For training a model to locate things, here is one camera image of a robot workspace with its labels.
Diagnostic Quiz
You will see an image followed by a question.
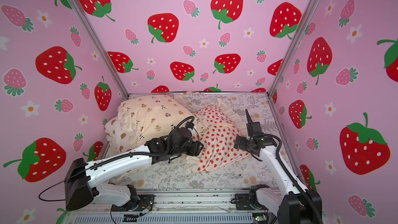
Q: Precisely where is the cream bear print pillow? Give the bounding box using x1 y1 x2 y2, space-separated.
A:
118 95 204 149

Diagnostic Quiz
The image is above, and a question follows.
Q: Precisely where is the strawberry print ruffled pillow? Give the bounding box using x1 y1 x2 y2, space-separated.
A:
183 99 250 177

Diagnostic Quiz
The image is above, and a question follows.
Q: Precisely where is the white pillow brown bear print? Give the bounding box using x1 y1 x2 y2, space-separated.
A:
103 117 142 156

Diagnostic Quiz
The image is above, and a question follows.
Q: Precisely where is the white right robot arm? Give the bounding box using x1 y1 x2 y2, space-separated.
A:
234 119 323 224

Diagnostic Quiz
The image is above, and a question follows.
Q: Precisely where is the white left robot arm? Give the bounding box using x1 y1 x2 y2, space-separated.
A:
64 128 204 211

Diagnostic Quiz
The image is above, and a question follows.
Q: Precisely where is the fern print table mat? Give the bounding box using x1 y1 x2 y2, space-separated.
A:
109 92 279 189

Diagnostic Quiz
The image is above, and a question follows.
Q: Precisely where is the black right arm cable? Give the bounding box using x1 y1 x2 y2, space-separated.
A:
245 108 324 224

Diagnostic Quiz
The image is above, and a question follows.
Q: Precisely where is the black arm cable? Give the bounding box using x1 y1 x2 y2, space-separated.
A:
38 116 200 203
245 108 324 224

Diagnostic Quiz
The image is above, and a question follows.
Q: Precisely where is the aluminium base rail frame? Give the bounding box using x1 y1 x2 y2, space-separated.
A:
59 185 279 224

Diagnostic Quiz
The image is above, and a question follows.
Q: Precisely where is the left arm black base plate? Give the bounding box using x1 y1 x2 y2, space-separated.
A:
111 195 155 213

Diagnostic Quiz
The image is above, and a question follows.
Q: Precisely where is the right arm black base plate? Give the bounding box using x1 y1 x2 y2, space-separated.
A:
230 192 277 211

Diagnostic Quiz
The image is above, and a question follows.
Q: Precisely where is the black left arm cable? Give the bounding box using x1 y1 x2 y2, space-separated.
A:
38 116 200 203

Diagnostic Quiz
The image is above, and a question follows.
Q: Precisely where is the right aluminium corner post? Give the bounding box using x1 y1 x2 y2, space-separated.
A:
267 0 320 99

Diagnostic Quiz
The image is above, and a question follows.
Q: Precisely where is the aluminium corner post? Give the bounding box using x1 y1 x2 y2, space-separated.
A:
267 0 320 99
68 0 129 99

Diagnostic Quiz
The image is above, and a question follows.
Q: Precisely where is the left aluminium corner post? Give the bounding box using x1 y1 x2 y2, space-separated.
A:
68 0 129 99

